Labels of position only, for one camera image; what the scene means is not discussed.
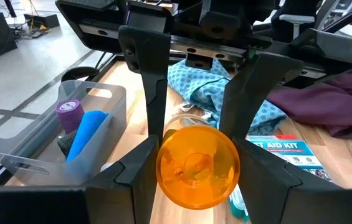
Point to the blue bandage roll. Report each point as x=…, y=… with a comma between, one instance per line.
x=85, y=133

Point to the orange pill bottle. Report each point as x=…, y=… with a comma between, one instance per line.
x=197, y=168

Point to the blue patterned hospital gown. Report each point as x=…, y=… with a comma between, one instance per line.
x=200, y=84

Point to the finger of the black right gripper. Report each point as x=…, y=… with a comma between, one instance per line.
x=150, y=56
x=250, y=90

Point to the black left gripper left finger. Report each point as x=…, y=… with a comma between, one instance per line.
x=129, y=189

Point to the black table edge clamp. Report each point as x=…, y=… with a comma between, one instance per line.
x=79, y=72

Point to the purple cloth garment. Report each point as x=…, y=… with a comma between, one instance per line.
x=325, y=102

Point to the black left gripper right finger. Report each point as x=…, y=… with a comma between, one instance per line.
x=288, y=202

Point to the grey translucent plastic bin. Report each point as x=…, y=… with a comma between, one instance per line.
x=23, y=155

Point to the purple bandage roll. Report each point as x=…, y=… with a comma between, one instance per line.
x=69, y=115

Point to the grey office chair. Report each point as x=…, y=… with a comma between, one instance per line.
x=297, y=21

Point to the black box on floor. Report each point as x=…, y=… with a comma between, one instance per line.
x=43, y=20

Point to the green first aid kit box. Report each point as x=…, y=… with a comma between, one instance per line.
x=291, y=149

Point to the black bandage roll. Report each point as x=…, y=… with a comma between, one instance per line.
x=66, y=143

